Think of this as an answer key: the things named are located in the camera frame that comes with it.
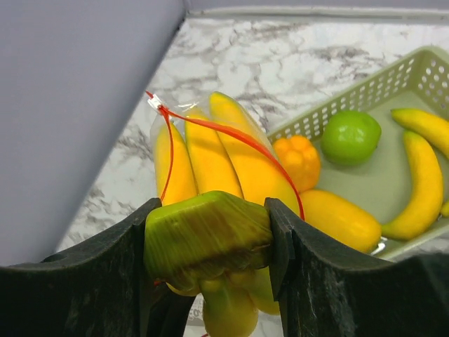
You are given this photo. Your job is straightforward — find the orange bell pepper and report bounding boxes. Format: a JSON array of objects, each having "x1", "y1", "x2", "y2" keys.
[{"x1": 273, "y1": 135, "x2": 321, "y2": 192}]

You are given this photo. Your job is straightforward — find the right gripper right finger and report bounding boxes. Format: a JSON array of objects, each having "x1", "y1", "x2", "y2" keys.
[{"x1": 264, "y1": 198, "x2": 448, "y2": 336}]

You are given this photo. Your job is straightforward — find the clear zip bag red zipper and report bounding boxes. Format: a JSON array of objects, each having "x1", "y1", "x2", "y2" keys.
[{"x1": 147, "y1": 92, "x2": 305, "y2": 218}]

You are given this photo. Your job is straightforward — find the yellow banana bunch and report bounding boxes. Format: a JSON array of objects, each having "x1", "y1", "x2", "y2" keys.
[{"x1": 143, "y1": 91, "x2": 302, "y2": 337}]

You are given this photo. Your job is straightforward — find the small yellow bananas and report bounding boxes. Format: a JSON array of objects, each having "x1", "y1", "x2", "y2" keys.
[{"x1": 382, "y1": 108, "x2": 448, "y2": 240}]

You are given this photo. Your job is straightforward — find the green lime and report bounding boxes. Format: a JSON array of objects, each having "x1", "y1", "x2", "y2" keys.
[{"x1": 320, "y1": 111, "x2": 382, "y2": 166}]

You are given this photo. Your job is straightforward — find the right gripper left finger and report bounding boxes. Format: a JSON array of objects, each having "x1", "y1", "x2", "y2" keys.
[{"x1": 1, "y1": 198, "x2": 193, "y2": 336}]

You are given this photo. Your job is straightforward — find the yellow mango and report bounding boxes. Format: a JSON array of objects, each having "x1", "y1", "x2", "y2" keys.
[{"x1": 301, "y1": 190, "x2": 382, "y2": 253}]

